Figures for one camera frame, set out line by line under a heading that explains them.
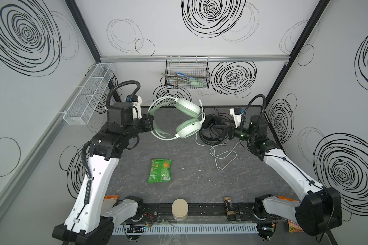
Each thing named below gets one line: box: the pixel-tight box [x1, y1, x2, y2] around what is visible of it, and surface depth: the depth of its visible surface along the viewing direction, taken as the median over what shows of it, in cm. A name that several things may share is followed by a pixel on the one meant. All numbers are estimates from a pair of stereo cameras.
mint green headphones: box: [148, 96, 206, 141], surface depth 56 cm
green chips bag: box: [147, 158, 173, 184], surface depth 85 cm
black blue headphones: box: [198, 114, 236, 146], surface depth 104 cm
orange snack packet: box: [101, 194, 120, 211], surface depth 78 cm
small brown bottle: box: [223, 196, 237, 223], surface depth 74 cm
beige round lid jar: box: [171, 198, 189, 221], surface depth 71 cm
